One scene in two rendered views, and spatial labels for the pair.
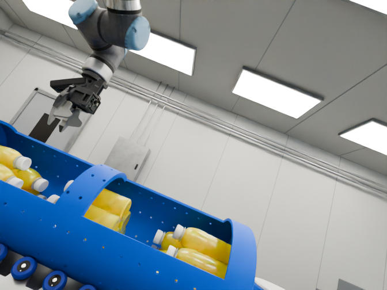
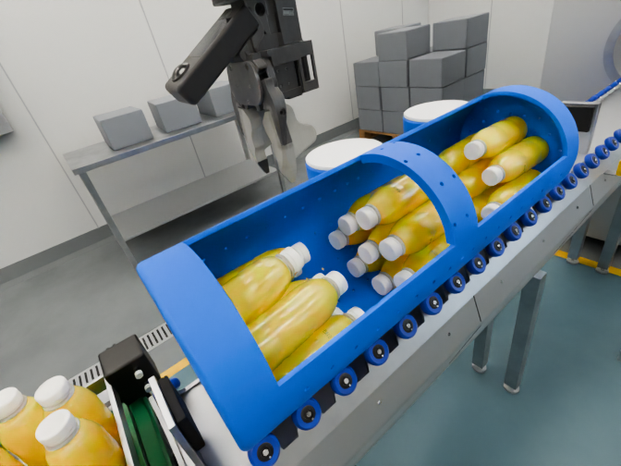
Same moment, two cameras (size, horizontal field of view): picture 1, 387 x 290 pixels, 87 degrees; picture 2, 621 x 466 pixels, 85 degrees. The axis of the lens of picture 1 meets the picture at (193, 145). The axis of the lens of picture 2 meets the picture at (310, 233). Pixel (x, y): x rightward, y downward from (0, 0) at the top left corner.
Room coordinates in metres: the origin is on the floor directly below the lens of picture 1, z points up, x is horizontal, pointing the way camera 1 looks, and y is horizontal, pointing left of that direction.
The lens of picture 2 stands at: (0.28, 0.65, 1.44)
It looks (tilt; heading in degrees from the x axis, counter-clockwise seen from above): 31 degrees down; 325
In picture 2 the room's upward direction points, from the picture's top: 12 degrees counter-clockwise
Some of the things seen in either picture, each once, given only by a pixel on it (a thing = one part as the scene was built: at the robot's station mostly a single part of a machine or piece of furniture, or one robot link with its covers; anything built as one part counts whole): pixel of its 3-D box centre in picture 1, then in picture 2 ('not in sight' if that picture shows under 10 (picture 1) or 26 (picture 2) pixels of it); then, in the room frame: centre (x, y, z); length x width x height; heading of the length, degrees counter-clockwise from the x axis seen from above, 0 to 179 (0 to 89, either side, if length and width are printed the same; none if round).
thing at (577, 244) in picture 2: not in sight; (585, 214); (0.64, -1.36, 0.31); 0.06 x 0.06 x 0.63; 87
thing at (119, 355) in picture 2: not in sight; (132, 373); (0.87, 0.71, 0.95); 0.10 x 0.07 x 0.10; 177
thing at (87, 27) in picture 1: (94, 25); not in sight; (0.54, 0.43, 1.60); 0.12 x 0.12 x 0.09; 76
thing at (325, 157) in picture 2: not in sight; (344, 153); (1.13, -0.15, 1.03); 0.28 x 0.28 x 0.01
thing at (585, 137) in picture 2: not in sight; (573, 128); (0.60, -0.66, 1.00); 0.10 x 0.04 x 0.15; 177
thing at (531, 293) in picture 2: not in sight; (521, 337); (0.55, -0.37, 0.31); 0.06 x 0.06 x 0.63; 87
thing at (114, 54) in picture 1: (109, 53); not in sight; (0.65, 0.41, 1.60); 0.10 x 0.09 x 0.12; 166
